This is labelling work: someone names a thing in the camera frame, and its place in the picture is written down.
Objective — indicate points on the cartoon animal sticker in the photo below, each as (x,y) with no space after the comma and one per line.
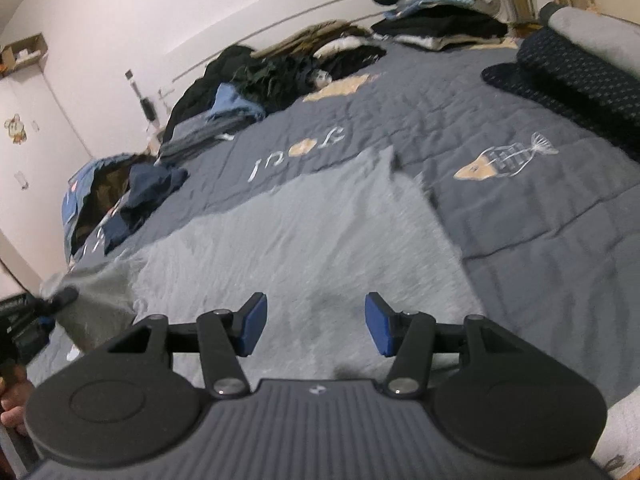
(16,129)

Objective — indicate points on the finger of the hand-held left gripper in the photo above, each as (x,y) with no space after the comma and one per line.
(64,299)

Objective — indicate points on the white wardrobe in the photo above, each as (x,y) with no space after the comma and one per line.
(35,170)

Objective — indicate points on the navy blue garment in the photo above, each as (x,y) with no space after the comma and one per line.
(150,190)

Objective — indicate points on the pile of dark unfolded clothes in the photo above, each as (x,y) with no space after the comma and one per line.
(280,30)

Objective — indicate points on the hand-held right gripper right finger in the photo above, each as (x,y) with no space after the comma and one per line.
(377,322)

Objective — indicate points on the person's left hand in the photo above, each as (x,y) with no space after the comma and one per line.
(12,400)

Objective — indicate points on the white garment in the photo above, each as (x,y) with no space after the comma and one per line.
(335,46)

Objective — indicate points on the white pump bottle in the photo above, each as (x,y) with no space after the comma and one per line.
(153,137)

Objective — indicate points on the black hairbrush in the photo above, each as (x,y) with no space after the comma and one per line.
(148,110)

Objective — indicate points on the light blue garment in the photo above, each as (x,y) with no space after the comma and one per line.
(232,105)

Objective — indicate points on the clear slim bottle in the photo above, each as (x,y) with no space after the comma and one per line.
(131,84)

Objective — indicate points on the dark green garment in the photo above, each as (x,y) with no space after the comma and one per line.
(280,80)

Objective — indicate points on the grey folded garment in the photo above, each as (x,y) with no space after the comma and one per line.
(192,140)

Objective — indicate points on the blue printed blanket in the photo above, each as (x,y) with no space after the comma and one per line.
(85,195)

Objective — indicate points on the black folded clothes stack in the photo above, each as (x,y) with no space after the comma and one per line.
(440,25)

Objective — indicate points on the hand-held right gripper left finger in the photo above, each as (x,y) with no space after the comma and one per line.
(252,322)

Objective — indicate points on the grey long-sleeve shirt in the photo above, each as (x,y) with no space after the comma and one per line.
(300,240)

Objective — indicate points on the black flat garment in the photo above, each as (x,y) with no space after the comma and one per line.
(355,62)

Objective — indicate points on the white printed cloth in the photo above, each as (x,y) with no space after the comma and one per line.
(320,78)

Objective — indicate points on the dark dotted garment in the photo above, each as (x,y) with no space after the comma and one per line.
(570,80)

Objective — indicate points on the cardboard storage box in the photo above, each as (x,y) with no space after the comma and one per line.
(25,52)

